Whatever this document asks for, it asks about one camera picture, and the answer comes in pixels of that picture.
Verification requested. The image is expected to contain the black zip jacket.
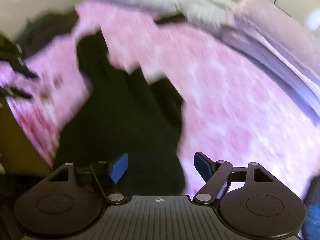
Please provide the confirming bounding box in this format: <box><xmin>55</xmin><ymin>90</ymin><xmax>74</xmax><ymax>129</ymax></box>
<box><xmin>54</xmin><ymin>31</ymin><xmax>185</xmax><ymax>196</ymax></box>

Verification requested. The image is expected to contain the pink rose bed sheet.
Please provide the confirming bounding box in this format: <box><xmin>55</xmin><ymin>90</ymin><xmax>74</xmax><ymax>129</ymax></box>
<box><xmin>1</xmin><ymin>0</ymin><xmax>319</xmax><ymax>197</ymax></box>

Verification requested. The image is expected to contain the lilac pillow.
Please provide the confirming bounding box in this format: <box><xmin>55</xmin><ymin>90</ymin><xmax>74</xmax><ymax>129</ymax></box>
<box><xmin>221</xmin><ymin>0</ymin><xmax>319</xmax><ymax>114</ymax></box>

